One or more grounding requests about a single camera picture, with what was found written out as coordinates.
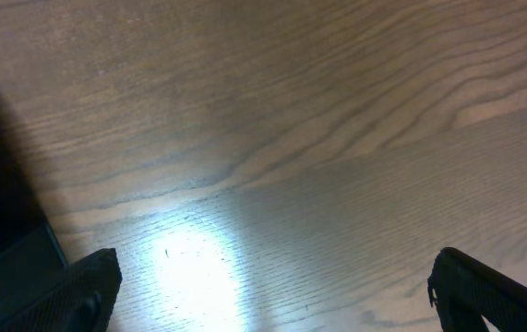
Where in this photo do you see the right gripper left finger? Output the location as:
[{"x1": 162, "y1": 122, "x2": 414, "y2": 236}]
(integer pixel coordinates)
[{"x1": 0, "y1": 248, "x2": 122, "y2": 332}]

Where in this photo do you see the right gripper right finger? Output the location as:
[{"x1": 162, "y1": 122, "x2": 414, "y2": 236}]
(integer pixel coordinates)
[{"x1": 427, "y1": 247, "x2": 527, "y2": 332}]

